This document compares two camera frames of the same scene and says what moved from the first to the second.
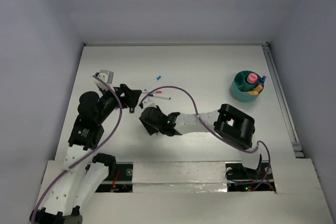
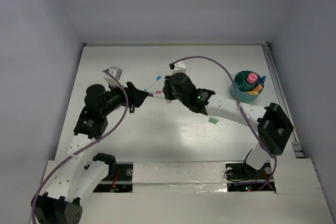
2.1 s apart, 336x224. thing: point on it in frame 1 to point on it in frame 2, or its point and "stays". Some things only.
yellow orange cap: [253, 93] stays
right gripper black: [151, 128] to [166, 89]
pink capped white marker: [154, 92] stays
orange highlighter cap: [259, 87] stays
